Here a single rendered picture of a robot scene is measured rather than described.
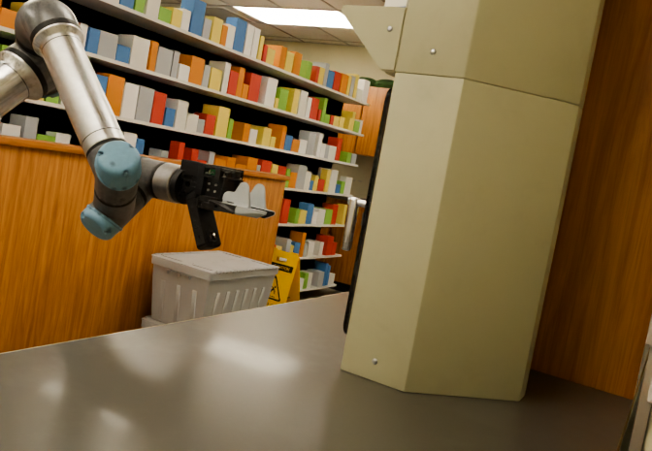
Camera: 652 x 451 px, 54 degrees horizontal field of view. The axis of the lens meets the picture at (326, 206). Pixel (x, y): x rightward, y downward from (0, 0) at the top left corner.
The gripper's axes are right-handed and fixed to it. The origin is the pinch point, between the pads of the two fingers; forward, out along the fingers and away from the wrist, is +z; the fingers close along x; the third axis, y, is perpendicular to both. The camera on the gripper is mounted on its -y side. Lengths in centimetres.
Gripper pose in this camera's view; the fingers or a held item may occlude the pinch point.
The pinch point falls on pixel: (263, 215)
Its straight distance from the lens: 116.7
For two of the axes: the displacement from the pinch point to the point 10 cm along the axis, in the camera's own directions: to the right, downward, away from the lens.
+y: 1.8, -9.8, -0.6
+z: 8.5, 1.9, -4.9
